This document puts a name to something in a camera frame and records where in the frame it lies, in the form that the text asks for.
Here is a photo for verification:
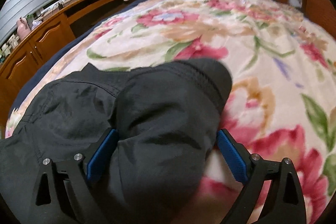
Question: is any wooden desk cabinet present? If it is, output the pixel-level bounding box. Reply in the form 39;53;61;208
1;0;121;127

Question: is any black zip jacket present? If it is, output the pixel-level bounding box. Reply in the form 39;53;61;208
1;59;232;223

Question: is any pink bottle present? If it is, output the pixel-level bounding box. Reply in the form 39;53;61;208
17;17;31;41

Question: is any floral bed blanket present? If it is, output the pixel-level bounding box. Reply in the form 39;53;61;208
6;0;335;223

